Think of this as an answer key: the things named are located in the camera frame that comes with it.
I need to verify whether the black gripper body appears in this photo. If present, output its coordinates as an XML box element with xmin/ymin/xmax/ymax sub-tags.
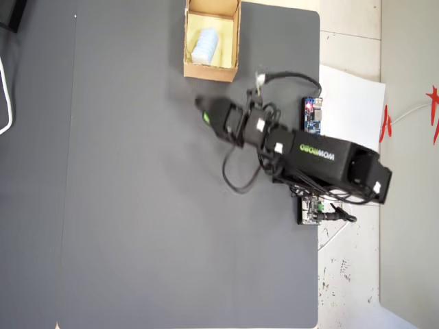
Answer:
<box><xmin>208</xmin><ymin>97</ymin><xmax>248</xmax><ymax>156</ymax></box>

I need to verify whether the light blue yarn-wrapped block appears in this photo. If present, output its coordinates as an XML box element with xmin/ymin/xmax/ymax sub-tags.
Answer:
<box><xmin>191</xmin><ymin>27</ymin><xmax>220</xmax><ymax>65</ymax></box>

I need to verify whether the open cardboard box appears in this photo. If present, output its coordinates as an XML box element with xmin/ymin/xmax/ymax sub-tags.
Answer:
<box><xmin>183</xmin><ymin>0</ymin><xmax>243</xmax><ymax>83</ymax></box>

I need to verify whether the yellow paper lining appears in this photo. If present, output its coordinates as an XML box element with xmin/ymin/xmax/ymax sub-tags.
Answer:
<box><xmin>185</xmin><ymin>12</ymin><xmax>238</xmax><ymax>69</ymax></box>

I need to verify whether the blue circuit board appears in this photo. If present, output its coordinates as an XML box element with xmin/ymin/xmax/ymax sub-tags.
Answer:
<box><xmin>301</xmin><ymin>97</ymin><xmax>324</xmax><ymax>134</ymax></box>

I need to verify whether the dark grey textured mat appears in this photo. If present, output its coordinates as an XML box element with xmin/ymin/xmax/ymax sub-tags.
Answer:
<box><xmin>56</xmin><ymin>0</ymin><xmax>322</xmax><ymax>329</ymax></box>
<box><xmin>0</xmin><ymin>0</ymin><xmax>77</xmax><ymax>329</ymax></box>

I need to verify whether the green circuit board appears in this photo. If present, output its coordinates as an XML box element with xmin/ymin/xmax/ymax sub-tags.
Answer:
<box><xmin>296</xmin><ymin>195</ymin><xmax>327</xmax><ymax>226</ymax></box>

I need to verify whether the white paper sheet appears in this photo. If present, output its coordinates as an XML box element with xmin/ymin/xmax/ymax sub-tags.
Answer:
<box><xmin>318</xmin><ymin>64</ymin><xmax>387</xmax><ymax>159</ymax></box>

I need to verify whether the black plug connector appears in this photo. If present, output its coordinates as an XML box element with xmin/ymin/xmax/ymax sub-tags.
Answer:
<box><xmin>318</xmin><ymin>202</ymin><xmax>357</xmax><ymax>224</ymax></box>

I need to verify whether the red paper cutout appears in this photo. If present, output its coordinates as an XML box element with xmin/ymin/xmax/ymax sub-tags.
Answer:
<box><xmin>425</xmin><ymin>84</ymin><xmax>439</xmax><ymax>147</ymax></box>
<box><xmin>379</xmin><ymin>105</ymin><xmax>394</xmax><ymax>154</ymax></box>

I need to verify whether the black object corner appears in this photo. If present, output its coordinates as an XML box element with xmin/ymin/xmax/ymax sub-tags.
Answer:
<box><xmin>0</xmin><ymin>0</ymin><xmax>29</xmax><ymax>34</ymax></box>

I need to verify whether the black servo cable loop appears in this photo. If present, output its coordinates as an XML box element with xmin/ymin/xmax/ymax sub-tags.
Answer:
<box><xmin>222</xmin><ymin>143</ymin><xmax>265</xmax><ymax>195</ymax></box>

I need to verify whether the black cable with white connector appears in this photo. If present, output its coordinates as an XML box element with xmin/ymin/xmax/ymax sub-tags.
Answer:
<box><xmin>255</xmin><ymin>71</ymin><xmax>323</xmax><ymax>103</ymax></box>

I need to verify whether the white power cable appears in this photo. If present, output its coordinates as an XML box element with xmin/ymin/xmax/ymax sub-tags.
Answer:
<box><xmin>390</xmin><ymin>102</ymin><xmax>434</xmax><ymax>127</ymax></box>

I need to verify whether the white curved frame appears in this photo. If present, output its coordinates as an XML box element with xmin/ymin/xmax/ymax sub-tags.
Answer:
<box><xmin>0</xmin><ymin>56</ymin><xmax>15</xmax><ymax>135</ymax></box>

